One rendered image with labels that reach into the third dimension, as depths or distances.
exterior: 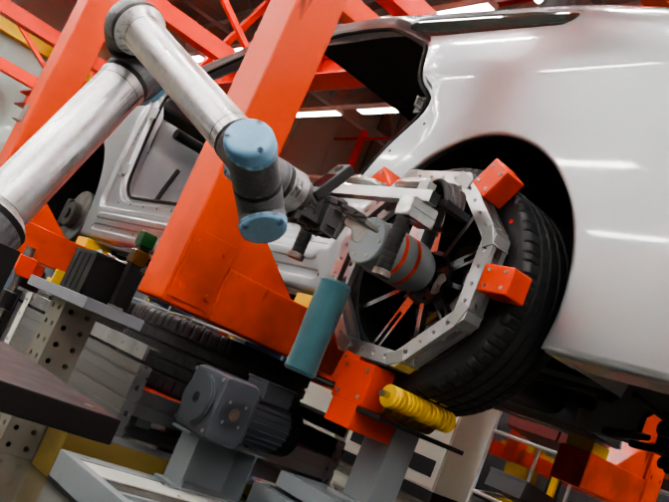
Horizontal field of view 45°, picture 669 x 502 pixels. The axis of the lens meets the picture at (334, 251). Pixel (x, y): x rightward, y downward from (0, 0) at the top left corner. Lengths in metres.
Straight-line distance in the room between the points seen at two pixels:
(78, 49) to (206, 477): 2.44
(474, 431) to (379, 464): 4.96
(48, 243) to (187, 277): 1.96
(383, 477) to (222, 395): 0.47
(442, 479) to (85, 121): 5.62
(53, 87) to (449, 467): 4.47
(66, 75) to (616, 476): 3.18
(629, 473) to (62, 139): 3.13
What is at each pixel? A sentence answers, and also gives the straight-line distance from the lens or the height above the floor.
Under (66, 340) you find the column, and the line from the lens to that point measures 2.31.
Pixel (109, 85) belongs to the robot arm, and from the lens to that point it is 1.86.
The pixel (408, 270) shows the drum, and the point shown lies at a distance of 2.08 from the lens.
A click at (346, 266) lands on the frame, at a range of 2.33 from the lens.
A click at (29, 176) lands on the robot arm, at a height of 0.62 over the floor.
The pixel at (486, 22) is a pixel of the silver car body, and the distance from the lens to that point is 2.78.
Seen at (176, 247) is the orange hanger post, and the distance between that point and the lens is 2.30.
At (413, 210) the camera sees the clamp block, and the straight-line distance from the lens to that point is 1.89.
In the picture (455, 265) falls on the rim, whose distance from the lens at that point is 2.18.
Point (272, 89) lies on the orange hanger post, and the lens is 2.39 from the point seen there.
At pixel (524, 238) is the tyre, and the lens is 2.05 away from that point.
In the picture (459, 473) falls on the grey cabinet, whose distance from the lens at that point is 7.13.
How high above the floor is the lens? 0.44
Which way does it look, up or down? 10 degrees up
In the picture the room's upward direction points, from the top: 23 degrees clockwise
